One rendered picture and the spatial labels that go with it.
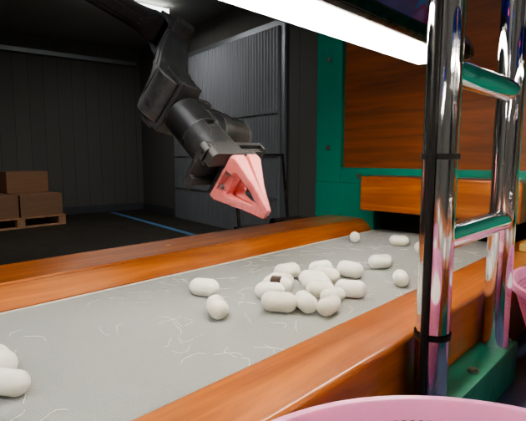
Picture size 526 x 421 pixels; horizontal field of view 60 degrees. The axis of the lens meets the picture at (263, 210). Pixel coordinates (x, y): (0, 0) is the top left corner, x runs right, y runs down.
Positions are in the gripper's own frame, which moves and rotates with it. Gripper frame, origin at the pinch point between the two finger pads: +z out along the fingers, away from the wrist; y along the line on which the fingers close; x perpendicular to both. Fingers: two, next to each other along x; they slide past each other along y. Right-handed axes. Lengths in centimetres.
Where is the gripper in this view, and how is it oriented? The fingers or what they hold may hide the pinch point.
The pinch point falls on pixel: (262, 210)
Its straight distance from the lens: 54.2
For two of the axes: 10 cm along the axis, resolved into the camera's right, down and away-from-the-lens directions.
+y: 6.9, -0.8, 7.2
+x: -4.5, 7.3, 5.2
